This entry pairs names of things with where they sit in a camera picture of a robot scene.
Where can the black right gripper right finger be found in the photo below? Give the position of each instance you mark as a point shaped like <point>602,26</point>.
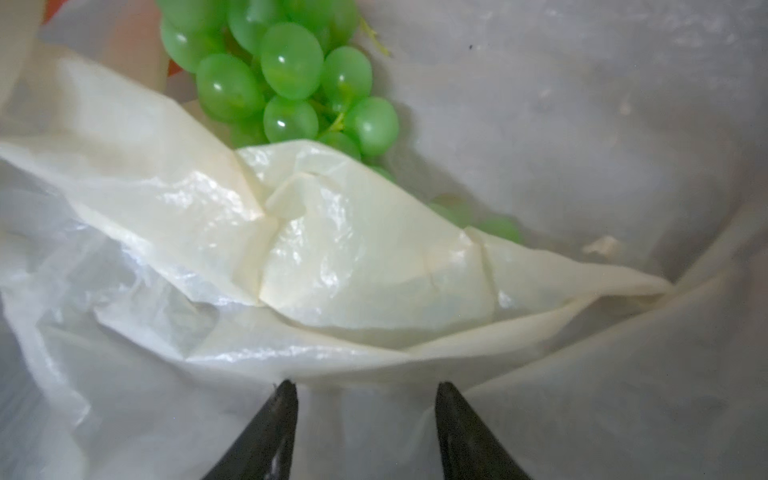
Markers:
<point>468,448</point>

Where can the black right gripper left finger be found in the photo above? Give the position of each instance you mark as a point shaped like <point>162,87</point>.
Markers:
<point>264,450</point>

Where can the cream plastic bag orange print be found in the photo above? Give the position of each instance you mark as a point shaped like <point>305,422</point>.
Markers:
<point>574,233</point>

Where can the green fake vegetable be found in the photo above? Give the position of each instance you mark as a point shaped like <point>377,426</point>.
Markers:
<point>278,71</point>

